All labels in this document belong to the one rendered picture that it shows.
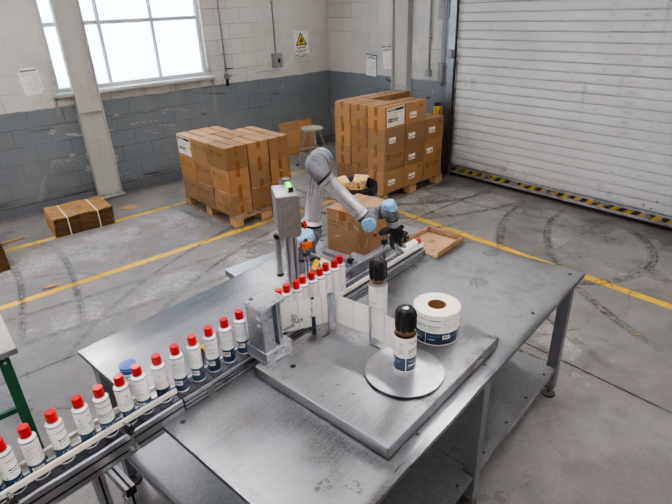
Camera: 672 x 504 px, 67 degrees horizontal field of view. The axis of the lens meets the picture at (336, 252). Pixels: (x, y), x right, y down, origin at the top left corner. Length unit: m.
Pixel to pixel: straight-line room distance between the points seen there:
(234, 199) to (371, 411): 4.07
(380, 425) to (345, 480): 0.22
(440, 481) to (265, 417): 0.96
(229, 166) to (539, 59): 3.61
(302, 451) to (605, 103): 5.09
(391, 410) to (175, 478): 1.21
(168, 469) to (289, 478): 1.08
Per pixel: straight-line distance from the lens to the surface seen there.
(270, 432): 1.94
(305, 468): 1.81
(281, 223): 2.19
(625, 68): 6.07
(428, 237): 3.31
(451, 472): 2.63
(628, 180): 6.21
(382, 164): 6.04
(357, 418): 1.89
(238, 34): 8.12
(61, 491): 2.00
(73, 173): 7.38
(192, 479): 2.69
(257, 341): 2.11
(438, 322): 2.16
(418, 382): 2.02
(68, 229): 6.37
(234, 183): 5.62
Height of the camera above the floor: 2.19
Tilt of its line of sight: 26 degrees down
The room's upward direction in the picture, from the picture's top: 2 degrees counter-clockwise
